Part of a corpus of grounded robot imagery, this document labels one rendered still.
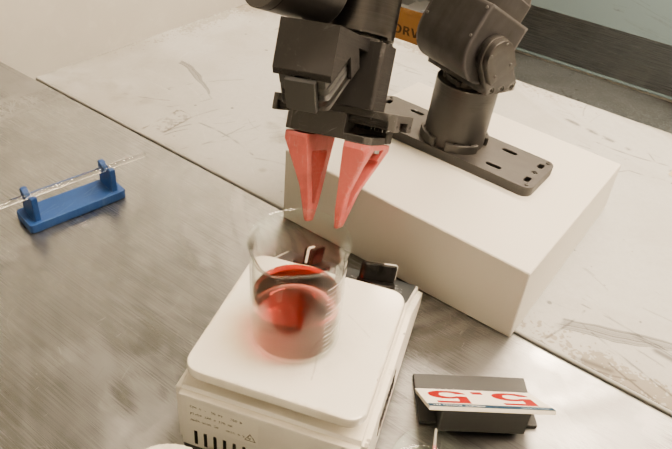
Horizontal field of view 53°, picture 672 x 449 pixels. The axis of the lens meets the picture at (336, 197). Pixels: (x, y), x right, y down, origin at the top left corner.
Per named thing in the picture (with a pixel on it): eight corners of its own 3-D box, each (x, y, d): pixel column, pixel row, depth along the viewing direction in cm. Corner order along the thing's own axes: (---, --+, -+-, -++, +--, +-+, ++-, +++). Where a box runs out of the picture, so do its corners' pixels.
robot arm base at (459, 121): (553, 124, 59) (579, 101, 64) (365, 50, 68) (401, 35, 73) (527, 199, 64) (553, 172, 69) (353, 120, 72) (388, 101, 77)
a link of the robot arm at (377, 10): (342, 41, 49) (360, -57, 48) (294, 36, 54) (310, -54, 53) (405, 58, 54) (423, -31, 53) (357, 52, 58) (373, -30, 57)
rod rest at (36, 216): (110, 182, 72) (106, 154, 70) (127, 197, 71) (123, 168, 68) (17, 218, 67) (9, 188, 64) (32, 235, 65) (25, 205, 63)
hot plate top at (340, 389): (255, 260, 52) (255, 251, 52) (406, 301, 50) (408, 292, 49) (180, 375, 43) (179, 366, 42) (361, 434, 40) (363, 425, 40)
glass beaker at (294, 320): (280, 290, 49) (284, 195, 44) (358, 326, 47) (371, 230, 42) (221, 352, 44) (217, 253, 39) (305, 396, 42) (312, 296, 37)
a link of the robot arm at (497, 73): (492, 41, 58) (536, 35, 61) (426, 6, 64) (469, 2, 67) (473, 107, 61) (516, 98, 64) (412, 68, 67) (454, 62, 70)
